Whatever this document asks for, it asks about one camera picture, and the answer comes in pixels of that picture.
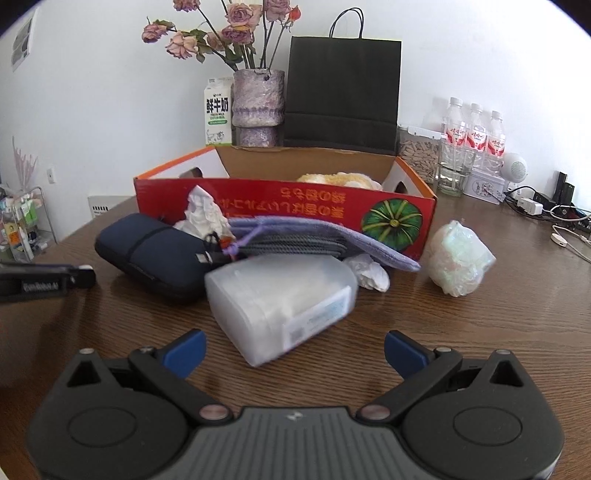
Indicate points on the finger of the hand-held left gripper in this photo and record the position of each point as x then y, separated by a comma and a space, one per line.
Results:
81, 277

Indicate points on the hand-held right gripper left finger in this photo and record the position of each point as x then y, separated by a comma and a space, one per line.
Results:
187, 350

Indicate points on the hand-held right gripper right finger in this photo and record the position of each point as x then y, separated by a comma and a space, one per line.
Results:
406, 353

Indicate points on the dark blue zip case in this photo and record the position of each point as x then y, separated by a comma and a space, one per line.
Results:
152, 258

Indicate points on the translucent plastic bottle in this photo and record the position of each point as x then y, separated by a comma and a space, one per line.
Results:
272, 300

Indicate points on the translucent plastic bag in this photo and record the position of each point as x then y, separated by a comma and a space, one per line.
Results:
459, 258

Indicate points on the purple knitted pouch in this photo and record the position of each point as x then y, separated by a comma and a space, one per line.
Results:
323, 242

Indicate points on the red cardboard box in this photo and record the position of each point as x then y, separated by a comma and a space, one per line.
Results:
300, 203

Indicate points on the white and yellow plush alpaca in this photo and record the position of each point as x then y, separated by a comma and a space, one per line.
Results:
332, 180

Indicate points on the crumpled white tissue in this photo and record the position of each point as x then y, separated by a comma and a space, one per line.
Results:
369, 274
203, 214

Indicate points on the clear drinking glass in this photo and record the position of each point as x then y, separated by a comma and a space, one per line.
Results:
452, 177

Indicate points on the white printed tin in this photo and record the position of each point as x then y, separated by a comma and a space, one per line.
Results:
485, 187

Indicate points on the white plug adapter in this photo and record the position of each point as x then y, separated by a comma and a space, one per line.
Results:
530, 206

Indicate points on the clear jar of seeds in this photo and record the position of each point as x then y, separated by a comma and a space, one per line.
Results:
418, 154

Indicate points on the green and white milk carton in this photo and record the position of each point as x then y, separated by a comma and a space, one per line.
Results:
218, 115

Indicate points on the black power strip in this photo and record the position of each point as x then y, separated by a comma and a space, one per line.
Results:
568, 212

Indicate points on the white round speaker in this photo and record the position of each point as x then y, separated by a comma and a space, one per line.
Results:
515, 168

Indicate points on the red label water bottle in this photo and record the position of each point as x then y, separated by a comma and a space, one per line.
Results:
495, 141
455, 129
476, 136

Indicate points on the black upright device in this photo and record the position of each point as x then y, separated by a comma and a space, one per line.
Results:
565, 187

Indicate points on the purple textured vase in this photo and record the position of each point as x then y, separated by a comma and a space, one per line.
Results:
257, 101

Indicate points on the black paper bag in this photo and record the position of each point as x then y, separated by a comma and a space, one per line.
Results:
341, 87

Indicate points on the dried pink rose bouquet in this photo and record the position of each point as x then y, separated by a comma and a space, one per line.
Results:
235, 27

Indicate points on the white wall socket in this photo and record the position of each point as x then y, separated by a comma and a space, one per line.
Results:
51, 175

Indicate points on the purple wall decal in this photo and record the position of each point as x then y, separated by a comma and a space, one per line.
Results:
25, 164

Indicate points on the wall poster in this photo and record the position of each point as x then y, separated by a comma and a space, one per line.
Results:
23, 39

